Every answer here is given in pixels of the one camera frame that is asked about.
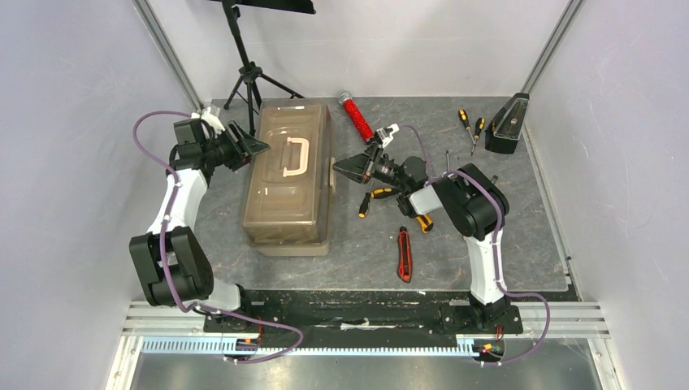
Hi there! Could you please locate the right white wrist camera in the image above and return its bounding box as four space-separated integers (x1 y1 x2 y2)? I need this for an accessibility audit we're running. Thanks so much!
374 123 400 150

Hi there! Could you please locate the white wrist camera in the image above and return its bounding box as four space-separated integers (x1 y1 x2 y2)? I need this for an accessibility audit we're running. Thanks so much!
374 123 400 150
191 105 226 135

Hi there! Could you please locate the yellow black screwdriver large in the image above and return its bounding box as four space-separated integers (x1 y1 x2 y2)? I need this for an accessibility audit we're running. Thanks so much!
370 188 401 199

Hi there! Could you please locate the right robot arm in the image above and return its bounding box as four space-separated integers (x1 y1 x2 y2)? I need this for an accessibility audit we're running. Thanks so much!
333 145 510 332

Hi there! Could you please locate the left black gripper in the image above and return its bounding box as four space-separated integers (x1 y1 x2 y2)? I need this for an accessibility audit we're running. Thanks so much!
204 124 269 176

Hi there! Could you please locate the red glitter flashlight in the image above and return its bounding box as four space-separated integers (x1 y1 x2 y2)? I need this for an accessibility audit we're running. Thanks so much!
338 91 374 145

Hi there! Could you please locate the yellow black screwdriver far left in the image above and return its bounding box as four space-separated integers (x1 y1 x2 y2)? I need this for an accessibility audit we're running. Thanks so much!
458 108 475 144

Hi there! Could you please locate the yellow black screwdriver small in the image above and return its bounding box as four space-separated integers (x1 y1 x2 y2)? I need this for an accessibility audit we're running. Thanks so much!
357 187 373 219

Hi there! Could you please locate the black clear-lid tool case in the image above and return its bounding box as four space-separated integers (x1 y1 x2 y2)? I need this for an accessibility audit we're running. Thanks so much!
484 93 531 154

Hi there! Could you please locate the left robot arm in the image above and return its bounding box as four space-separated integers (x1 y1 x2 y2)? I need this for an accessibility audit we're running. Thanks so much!
128 117 270 332

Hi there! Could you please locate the translucent brown plastic toolbox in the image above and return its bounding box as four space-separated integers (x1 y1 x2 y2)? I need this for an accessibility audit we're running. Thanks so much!
242 98 335 257

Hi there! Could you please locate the yellow black screwdriver far right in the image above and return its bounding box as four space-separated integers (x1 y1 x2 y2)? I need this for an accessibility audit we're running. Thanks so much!
470 117 486 155

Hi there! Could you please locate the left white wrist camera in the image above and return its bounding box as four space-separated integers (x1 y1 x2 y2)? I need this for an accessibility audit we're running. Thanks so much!
191 105 226 135

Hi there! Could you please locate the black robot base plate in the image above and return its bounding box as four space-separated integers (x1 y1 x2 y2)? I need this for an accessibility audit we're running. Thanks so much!
194 288 583 350

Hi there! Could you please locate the red black utility knife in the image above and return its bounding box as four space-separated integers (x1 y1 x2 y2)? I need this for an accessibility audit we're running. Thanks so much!
397 226 413 284

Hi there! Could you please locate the aluminium frame rail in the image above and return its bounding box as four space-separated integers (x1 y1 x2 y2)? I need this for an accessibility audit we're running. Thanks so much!
106 301 626 389

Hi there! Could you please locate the black camera tripod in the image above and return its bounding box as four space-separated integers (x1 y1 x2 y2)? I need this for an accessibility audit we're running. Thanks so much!
220 0 316 136

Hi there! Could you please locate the orange black utility knife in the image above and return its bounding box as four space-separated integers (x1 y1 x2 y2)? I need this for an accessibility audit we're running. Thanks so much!
416 214 434 234

